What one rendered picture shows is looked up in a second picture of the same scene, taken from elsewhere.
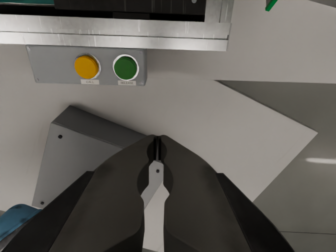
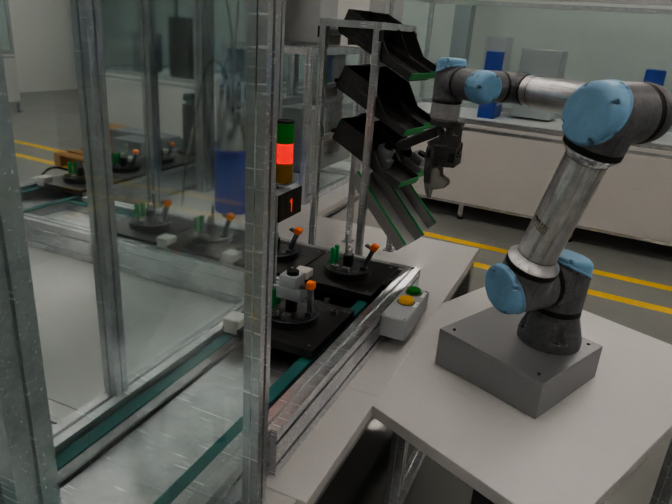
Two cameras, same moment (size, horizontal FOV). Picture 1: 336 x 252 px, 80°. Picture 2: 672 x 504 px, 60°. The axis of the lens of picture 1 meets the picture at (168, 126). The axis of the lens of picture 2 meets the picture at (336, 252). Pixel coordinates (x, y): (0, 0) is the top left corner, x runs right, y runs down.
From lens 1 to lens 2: 1.62 m
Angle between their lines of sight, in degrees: 80
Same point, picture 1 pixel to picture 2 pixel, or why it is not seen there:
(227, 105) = (466, 302)
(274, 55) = (434, 283)
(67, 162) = (483, 338)
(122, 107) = not seen: hidden behind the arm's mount
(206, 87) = (447, 306)
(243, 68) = (438, 292)
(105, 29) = (388, 291)
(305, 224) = not seen: outside the picture
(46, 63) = (396, 312)
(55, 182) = (507, 353)
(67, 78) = (409, 310)
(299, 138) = not seen: hidden behind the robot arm
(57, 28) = (379, 302)
